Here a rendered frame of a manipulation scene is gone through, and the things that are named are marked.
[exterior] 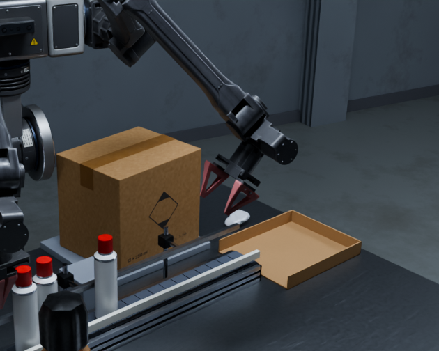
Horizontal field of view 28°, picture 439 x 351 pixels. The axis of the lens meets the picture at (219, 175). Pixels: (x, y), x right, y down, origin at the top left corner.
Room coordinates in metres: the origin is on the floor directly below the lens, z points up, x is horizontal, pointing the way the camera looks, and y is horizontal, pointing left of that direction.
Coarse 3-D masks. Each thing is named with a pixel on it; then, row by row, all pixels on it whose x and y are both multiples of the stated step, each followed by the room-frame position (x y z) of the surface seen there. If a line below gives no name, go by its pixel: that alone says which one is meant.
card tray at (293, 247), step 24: (288, 216) 2.30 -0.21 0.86; (240, 240) 2.16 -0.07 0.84; (264, 240) 2.18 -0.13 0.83; (288, 240) 2.19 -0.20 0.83; (312, 240) 2.19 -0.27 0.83; (336, 240) 2.19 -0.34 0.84; (264, 264) 2.04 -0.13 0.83; (288, 264) 2.05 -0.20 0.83; (312, 264) 1.99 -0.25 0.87; (336, 264) 2.06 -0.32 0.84; (288, 288) 1.92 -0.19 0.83
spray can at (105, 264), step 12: (108, 240) 1.67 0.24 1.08; (96, 252) 1.69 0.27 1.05; (108, 252) 1.67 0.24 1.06; (96, 264) 1.67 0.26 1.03; (108, 264) 1.66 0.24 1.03; (96, 276) 1.67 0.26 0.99; (108, 276) 1.66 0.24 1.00; (96, 288) 1.67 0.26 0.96; (108, 288) 1.66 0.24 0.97; (96, 300) 1.67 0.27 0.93; (108, 300) 1.66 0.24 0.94; (96, 312) 1.67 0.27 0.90; (108, 312) 1.66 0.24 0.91
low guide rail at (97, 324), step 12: (252, 252) 1.96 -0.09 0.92; (228, 264) 1.89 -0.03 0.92; (240, 264) 1.92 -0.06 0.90; (204, 276) 1.83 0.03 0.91; (216, 276) 1.86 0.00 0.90; (168, 288) 1.76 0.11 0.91; (180, 288) 1.78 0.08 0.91; (144, 300) 1.71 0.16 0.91; (156, 300) 1.73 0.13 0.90; (120, 312) 1.65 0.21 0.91; (132, 312) 1.68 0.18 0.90; (96, 324) 1.61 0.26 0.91; (108, 324) 1.63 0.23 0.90; (36, 348) 1.50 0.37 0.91
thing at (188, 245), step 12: (228, 228) 1.99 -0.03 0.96; (192, 240) 1.92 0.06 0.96; (204, 240) 1.94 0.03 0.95; (168, 252) 1.85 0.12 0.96; (132, 264) 1.79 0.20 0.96; (144, 264) 1.80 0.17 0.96; (120, 276) 1.75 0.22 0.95; (72, 288) 1.67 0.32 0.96; (84, 288) 1.68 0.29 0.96; (12, 312) 1.56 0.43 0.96; (0, 324) 1.53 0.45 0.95
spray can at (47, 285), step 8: (40, 256) 1.59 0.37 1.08; (48, 256) 1.59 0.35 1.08; (40, 264) 1.56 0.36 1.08; (48, 264) 1.57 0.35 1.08; (40, 272) 1.56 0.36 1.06; (48, 272) 1.57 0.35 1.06; (32, 280) 1.57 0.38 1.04; (40, 280) 1.56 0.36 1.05; (48, 280) 1.56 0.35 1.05; (56, 280) 1.57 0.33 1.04; (40, 288) 1.55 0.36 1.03; (48, 288) 1.55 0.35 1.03; (56, 288) 1.57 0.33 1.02; (40, 296) 1.55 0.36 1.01; (40, 304) 1.55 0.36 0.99
